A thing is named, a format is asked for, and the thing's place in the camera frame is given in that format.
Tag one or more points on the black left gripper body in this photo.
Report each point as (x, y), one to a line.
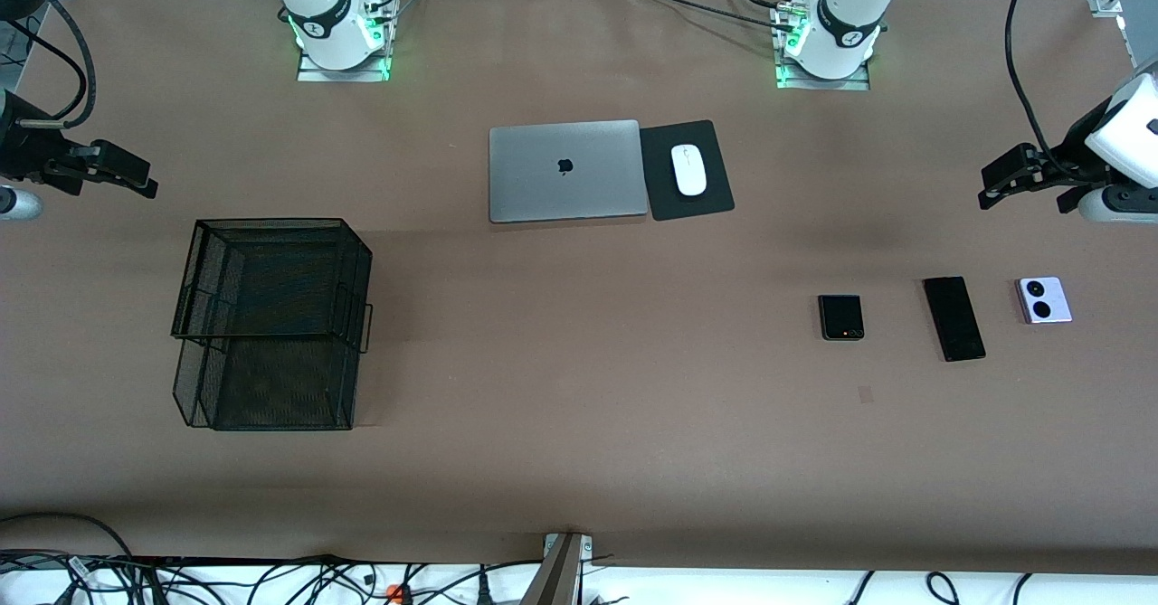
(1067, 163)

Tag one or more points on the white computer mouse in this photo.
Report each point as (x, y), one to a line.
(688, 171)

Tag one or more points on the grey metal camera post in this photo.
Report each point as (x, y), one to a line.
(556, 578)

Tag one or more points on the lavender flip phone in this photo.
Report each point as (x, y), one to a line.
(1045, 300)

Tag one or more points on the black slab smartphone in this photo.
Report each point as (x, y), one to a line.
(954, 320)

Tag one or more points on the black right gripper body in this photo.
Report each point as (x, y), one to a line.
(20, 146)

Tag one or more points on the silver closed laptop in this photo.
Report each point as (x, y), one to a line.
(543, 180)

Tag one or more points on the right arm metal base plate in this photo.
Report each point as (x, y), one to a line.
(312, 74)

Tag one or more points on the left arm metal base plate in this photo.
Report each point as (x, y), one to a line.
(787, 83)

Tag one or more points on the black flip phone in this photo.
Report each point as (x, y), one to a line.
(841, 316)

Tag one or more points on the black mouse pad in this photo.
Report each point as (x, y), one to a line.
(715, 198)

